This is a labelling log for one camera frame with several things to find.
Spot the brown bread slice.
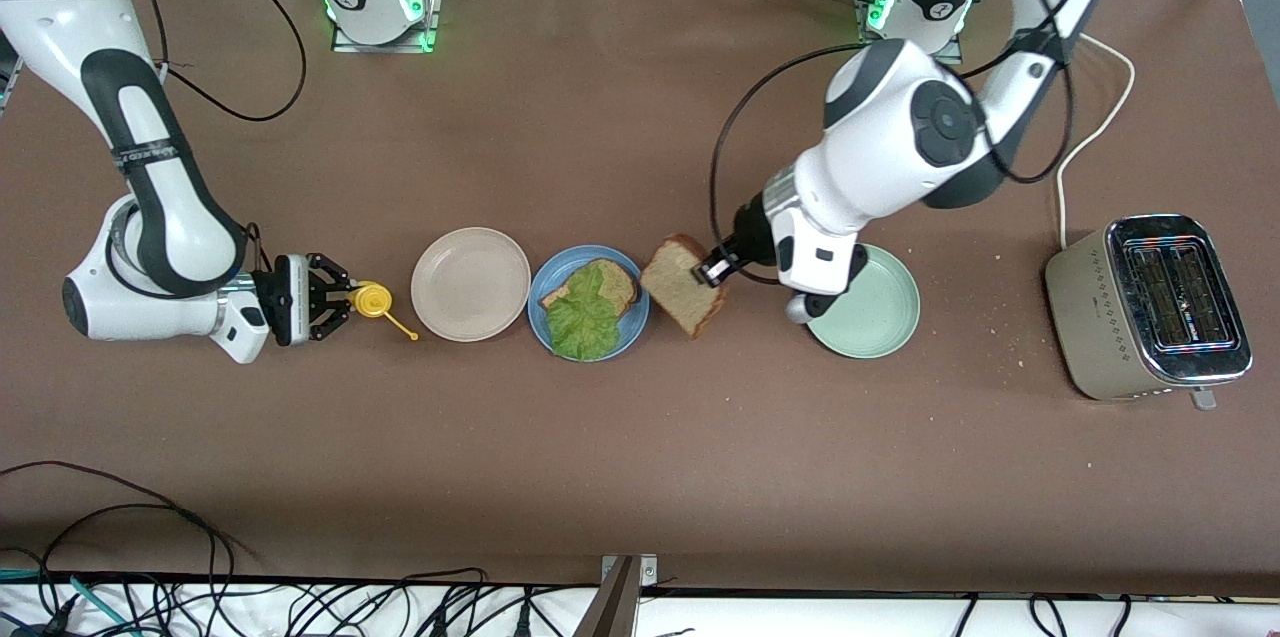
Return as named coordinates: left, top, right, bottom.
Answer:
left=540, top=257, right=641, bottom=320
left=640, top=234, right=729, bottom=339

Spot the yellow mustard squeeze bottle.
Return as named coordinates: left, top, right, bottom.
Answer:
left=350, top=280, right=421, bottom=342

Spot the green lettuce leaf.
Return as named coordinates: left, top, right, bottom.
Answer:
left=545, top=264, right=623, bottom=361

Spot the blue round plate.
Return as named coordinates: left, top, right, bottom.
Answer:
left=527, top=245, right=651, bottom=362

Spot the beige round plate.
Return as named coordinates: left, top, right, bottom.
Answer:
left=411, top=227, right=532, bottom=343

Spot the mint green round plate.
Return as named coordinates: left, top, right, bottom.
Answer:
left=803, top=243, right=922, bottom=359

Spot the silver beige toaster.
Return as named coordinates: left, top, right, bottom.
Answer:
left=1045, top=214, right=1254, bottom=411

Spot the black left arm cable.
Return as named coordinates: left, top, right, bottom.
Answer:
left=708, top=0, right=1121, bottom=288

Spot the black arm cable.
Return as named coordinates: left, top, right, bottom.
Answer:
left=120, top=0, right=307, bottom=124
left=708, top=0, right=1121, bottom=288

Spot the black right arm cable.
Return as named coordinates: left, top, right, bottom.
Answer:
left=120, top=0, right=307, bottom=124

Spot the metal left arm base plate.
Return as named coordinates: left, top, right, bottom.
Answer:
left=855, top=0, right=967, bottom=66

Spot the white toaster power cable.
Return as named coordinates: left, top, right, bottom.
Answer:
left=1057, top=33, right=1138, bottom=253

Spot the teal cable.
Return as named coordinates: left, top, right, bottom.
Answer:
left=0, top=567, right=136, bottom=637

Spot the aluminium bracket post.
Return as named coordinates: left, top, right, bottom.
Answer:
left=572, top=554, right=659, bottom=637

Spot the black cable tangle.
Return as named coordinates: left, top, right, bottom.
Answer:
left=0, top=462, right=701, bottom=637

